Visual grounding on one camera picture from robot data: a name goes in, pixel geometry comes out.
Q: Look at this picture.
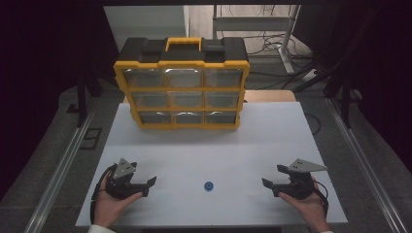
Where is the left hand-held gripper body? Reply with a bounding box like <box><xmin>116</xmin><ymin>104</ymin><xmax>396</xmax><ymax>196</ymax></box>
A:
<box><xmin>105</xmin><ymin>157</ymin><xmax>138</xmax><ymax>200</ymax></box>

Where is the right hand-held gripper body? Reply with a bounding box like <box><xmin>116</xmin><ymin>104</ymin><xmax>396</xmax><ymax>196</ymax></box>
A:
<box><xmin>280</xmin><ymin>158</ymin><xmax>328</xmax><ymax>201</ymax></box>

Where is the yellow black organizer cabinet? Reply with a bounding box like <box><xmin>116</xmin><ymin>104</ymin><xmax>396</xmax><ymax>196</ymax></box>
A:
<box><xmin>113</xmin><ymin>36</ymin><xmax>251</xmax><ymax>131</ymax></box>

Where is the person's right hand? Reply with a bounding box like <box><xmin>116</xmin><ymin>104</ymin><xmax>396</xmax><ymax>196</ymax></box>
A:
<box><xmin>278</xmin><ymin>177</ymin><xmax>331</xmax><ymax>233</ymax></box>

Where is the person's left hand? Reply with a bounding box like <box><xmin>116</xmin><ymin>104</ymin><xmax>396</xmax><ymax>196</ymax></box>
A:
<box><xmin>93</xmin><ymin>179</ymin><xmax>144</xmax><ymax>228</ymax></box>

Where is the black metal stand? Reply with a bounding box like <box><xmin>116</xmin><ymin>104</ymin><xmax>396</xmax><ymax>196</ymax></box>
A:
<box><xmin>75</xmin><ymin>73</ymin><xmax>102</xmax><ymax>128</ymax></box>
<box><xmin>323</xmin><ymin>73</ymin><xmax>355</xmax><ymax>129</ymax></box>

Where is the white power strip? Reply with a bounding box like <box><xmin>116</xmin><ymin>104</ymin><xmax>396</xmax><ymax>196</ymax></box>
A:
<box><xmin>301</xmin><ymin>68</ymin><xmax>321</xmax><ymax>83</ymax></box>

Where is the grid of clear drawers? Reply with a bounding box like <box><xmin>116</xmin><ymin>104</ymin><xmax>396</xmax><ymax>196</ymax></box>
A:
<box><xmin>122</xmin><ymin>68</ymin><xmax>244</xmax><ymax>125</ymax></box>

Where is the white cabinet panel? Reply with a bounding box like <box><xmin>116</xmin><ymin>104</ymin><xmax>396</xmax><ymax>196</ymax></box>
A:
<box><xmin>103</xmin><ymin>4</ymin><xmax>190</xmax><ymax>52</ymax></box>

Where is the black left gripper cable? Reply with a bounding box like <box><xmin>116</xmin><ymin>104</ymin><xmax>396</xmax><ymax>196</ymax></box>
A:
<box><xmin>89</xmin><ymin>164</ymin><xmax>119</xmax><ymax>225</ymax></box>

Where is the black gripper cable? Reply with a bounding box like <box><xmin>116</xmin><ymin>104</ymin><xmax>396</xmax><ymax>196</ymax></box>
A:
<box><xmin>89</xmin><ymin>164</ymin><xmax>119</xmax><ymax>225</ymax></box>
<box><xmin>311</xmin><ymin>180</ymin><xmax>330</xmax><ymax>218</ymax></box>

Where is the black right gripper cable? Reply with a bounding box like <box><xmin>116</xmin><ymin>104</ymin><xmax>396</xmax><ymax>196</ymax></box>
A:
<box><xmin>311</xmin><ymin>180</ymin><xmax>330</xmax><ymax>218</ymax></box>

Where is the black cable loop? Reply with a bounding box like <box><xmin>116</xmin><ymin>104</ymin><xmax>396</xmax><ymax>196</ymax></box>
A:
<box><xmin>303</xmin><ymin>112</ymin><xmax>323</xmax><ymax>137</ymax></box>

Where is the tangle of floor cables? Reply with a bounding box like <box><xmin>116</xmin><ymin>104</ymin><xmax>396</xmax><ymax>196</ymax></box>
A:
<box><xmin>242</xmin><ymin>31</ymin><xmax>314</xmax><ymax>91</ymax></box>

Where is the white metal desk frame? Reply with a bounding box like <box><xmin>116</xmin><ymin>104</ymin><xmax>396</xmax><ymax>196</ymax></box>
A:
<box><xmin>212</xmin><ymin>4</ymin><xmax>301</xmax><ymax>76</ymax></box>

